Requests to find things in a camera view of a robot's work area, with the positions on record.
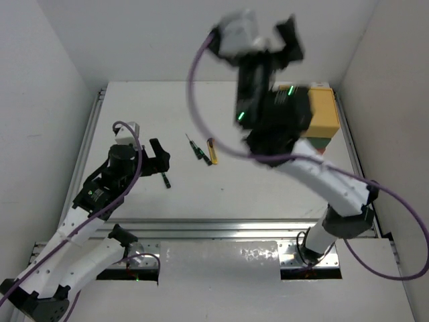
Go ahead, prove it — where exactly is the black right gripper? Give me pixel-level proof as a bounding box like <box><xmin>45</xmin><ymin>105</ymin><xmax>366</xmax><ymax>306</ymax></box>
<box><xmin>207</xmin><ymin>15</ymin><xmax>302</xmax><ymax>123</ymax></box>

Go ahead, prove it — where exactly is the yellow utility knife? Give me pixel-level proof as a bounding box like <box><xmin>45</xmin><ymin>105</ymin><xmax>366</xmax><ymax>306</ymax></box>
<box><xmin>207</xmin><ymin>138</ymin><xmax>218</xmax><ymax>164</ymax></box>

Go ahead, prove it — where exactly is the green drawer box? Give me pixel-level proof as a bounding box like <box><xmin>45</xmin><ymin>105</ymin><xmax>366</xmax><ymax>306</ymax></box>
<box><xmin>307</xmin><ymin>137</ymin><xmax>331</xmax><ymax>150</ymax></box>

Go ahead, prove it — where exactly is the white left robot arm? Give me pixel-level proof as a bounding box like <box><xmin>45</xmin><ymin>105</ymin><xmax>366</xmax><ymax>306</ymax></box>
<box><xmin>1</xmin><ymin>138</ymin><xmax>170</xmax><ymax>321</ymax></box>

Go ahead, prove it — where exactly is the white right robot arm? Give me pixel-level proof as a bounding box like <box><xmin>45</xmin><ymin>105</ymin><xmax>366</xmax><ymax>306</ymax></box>
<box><xmin>221</xmin><ymin>11</ymin><xmax>379</xmax><ymax>265</ymax></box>

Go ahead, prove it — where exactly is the yellow top drawer box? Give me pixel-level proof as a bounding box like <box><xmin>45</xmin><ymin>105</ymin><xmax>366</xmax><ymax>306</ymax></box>
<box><xmin>304</xmin><ymin>87</ymin><xmax>340</xmax><ymax>138</ymax></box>

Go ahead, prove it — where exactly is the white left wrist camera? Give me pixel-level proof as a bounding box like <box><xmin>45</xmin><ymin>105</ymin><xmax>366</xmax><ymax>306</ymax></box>
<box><xmin>113</xmin><ymin>121</ymin><xmax>139</xmax><ymax>147</ymax></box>

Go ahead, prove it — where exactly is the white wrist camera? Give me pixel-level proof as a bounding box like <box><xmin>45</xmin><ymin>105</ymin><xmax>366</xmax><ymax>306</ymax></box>
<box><xmin>217</xmin><ymin>9</ymin><xmax>266</xmax><ymax>57</ymax></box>
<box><xmin>113</xmin><ymin>121</ymin><xmax>139</xmax><ymax>147</ymax></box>

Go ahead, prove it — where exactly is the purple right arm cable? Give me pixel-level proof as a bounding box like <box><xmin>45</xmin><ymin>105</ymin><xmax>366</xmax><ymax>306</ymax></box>
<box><xmin>186</xmin><ymin>32</ymin><xmax>429</xmax><ymax>281</ymax></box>

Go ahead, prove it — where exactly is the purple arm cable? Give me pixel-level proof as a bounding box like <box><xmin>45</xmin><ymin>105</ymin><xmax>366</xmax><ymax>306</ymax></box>
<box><xmin>0</xmin><ymin>120</ymin><xmax>162</xmax><ymax>322</ymax></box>
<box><xmin>186</xmin><ymin>32</ymin><xmax>429</xmax><ymax>281</ymax></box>

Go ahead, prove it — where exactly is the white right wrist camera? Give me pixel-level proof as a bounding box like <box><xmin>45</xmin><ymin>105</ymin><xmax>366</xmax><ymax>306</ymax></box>
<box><xmin>217</xmin><ymin>9</ymin><xmax>266</xmax><ymax>57</ymax></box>

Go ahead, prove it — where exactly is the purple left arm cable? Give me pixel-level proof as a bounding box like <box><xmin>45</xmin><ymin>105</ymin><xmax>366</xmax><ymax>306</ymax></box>
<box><xmin>0</xmin><ymin>120</ymin><xmax>162</xmax><ymax>322</ymax></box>

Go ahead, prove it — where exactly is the aluminium frame rail front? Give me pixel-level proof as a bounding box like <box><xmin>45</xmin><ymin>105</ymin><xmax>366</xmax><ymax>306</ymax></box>
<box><xmin>90</xmin><ymin>219</ymin><xmax>317</xmax><ymax>240</ymax></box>

